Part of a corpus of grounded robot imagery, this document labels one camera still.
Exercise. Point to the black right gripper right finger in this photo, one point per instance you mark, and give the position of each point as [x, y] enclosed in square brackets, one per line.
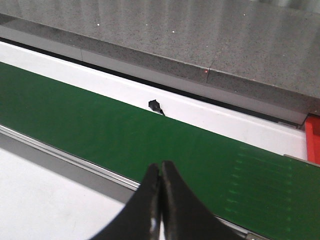
[185, 217]

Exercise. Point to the red plastic bin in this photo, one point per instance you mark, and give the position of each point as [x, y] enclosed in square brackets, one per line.
[312, 132]

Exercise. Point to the aluminium conveyor frame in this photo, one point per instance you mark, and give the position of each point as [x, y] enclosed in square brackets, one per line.
[47, 193]

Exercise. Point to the grey granite counter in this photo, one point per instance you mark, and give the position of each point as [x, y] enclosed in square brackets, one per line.
[262, 56]

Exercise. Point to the green conveyor belt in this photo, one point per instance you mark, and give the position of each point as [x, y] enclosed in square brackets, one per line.
[272, 195]

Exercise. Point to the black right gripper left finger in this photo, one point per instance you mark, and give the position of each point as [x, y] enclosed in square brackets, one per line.
[140, 218]

